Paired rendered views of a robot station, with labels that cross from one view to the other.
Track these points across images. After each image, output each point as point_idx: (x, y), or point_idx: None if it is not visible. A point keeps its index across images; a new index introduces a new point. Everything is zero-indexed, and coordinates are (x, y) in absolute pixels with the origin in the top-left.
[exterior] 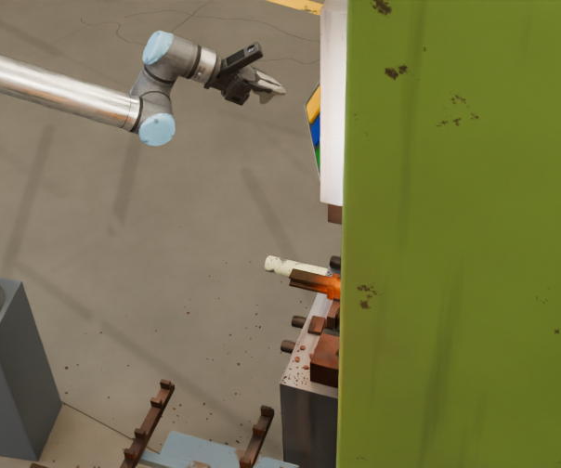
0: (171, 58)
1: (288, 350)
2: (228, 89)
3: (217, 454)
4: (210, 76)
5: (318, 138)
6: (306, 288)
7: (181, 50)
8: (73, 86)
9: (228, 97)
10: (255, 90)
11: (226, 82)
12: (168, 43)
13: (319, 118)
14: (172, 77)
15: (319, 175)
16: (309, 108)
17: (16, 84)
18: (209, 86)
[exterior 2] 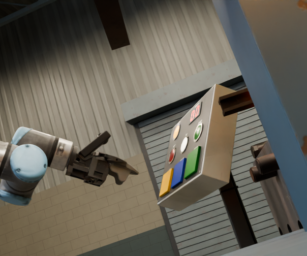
0: (33, 135)
1: (270, 158)
2: (89, 167)
3: (269, 240)
4: (70, 151)
5: (180, 173)
6: (245, 102)
7: (41, 132)
8: None
9: (90, 173)
10: (113, 159)
11: (85, 164)
12: (29, 128)
13: (174, 173)
14: None
15: (197, 174)
16: (162, 189)
17: None
18: (71, 169)
